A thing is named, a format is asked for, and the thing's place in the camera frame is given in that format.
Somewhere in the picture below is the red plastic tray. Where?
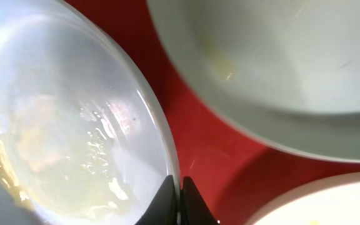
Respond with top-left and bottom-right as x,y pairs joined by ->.
65,1 -> 360,224

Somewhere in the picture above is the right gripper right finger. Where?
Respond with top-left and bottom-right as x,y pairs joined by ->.
180,177 -> 219,225

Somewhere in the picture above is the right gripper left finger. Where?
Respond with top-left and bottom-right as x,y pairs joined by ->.
136,175 -> 178,225

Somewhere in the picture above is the green plate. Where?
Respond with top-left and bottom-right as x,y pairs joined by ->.
147,0 -> 360,163

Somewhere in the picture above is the light blue plate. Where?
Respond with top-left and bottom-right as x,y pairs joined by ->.
0,0 -> 180,224

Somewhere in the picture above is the white plate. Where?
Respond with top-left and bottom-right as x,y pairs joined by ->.
246,172 -> 360,225

